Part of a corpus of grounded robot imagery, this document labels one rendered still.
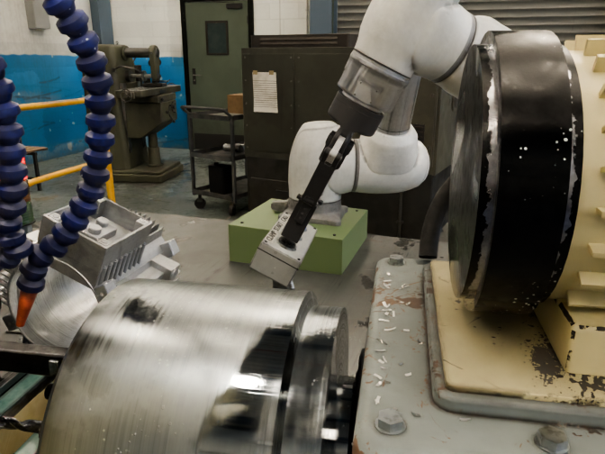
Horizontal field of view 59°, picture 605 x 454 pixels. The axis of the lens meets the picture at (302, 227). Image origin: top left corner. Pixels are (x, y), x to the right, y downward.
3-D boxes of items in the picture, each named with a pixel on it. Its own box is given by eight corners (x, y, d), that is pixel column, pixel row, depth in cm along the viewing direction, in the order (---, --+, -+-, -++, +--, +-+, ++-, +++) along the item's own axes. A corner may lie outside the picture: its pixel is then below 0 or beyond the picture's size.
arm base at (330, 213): (279, 204, 171) (279, 186, 170) (348, 210, 167) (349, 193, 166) (263, 219, 154) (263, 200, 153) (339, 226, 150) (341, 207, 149)
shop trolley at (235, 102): (289, 199, 533) (288, 94, 502) (228, 220, 464) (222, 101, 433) (248, 191, 562) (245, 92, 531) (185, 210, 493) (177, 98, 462)
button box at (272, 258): (287, 288, 84) (302, 261, 82) (248, 267, 84) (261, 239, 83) (306, 251, 100) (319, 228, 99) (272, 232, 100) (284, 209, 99)
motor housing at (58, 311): (94, 391, 79) (129, 286, 71) (-13, 330, 81) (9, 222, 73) (163, 327, 97) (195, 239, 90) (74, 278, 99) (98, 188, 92)
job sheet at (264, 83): (277, 113, 413) (276, 70, 404) (276, 113, 412) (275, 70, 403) (253, 111, 423) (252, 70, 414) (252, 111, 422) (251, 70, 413)
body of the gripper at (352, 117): (342, 86, 81) (314, 141, 85) (335, 90, 73) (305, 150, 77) (386, 111, 81) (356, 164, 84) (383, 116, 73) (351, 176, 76)
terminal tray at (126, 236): (95, 294, 73) (108, 249, 70) (30, 258, 74) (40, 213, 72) (142, 262, 84) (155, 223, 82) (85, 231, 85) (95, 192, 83)
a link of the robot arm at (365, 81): (349, 49, 71) (329, 89, 73) (410, 81, 71) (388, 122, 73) (356, 49, 80) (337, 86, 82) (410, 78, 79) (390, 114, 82)
